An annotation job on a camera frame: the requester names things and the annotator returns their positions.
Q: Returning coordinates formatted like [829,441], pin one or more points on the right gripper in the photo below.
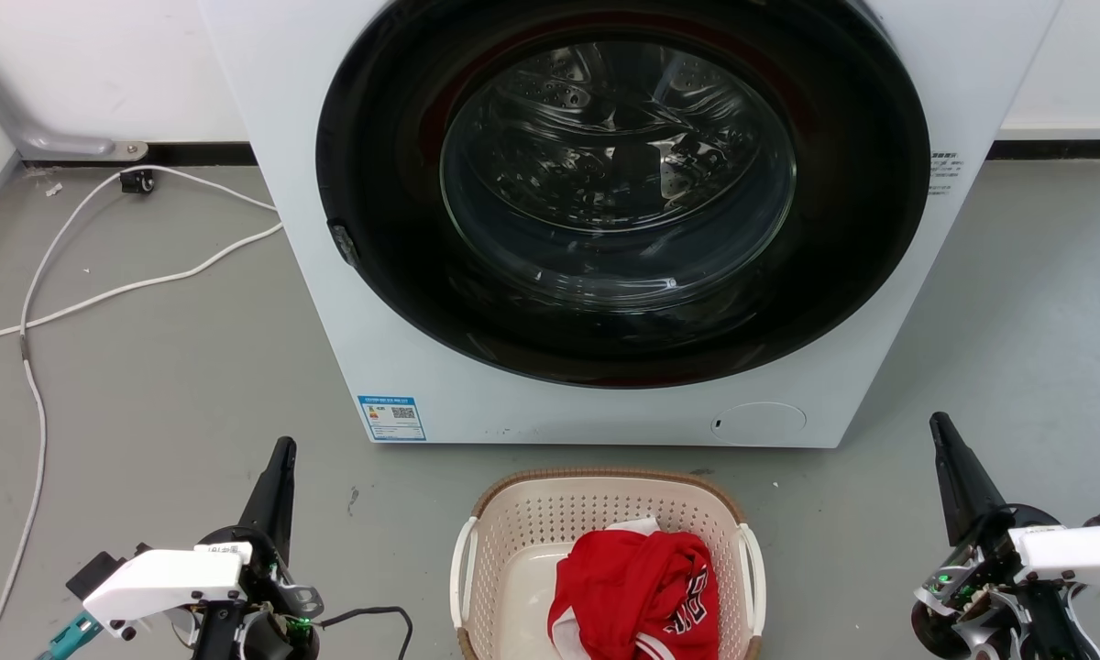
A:
[976,587]

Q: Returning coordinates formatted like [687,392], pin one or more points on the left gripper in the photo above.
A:
[270,600]

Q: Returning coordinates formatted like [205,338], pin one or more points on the beige plastic laundry basket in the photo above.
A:
[532,522]

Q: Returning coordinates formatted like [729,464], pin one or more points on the blue energy label sticker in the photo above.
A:
[391,418]

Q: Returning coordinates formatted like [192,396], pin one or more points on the white front-load washing machine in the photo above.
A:
[889,302]

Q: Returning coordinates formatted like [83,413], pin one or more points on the round white filter cover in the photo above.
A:
[758,423]

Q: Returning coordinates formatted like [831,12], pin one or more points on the black round washer door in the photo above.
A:
[843,229]

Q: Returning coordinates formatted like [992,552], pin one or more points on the small printed text label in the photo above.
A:
[942,174]

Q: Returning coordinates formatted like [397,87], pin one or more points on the small black floor plug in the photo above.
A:
[137,181]

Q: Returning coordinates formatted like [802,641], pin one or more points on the red sports jersey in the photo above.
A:
[632,596]

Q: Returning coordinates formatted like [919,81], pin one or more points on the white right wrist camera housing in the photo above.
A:
[1077,552]

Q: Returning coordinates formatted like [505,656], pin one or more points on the grey wall pipe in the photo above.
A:
[18,124]

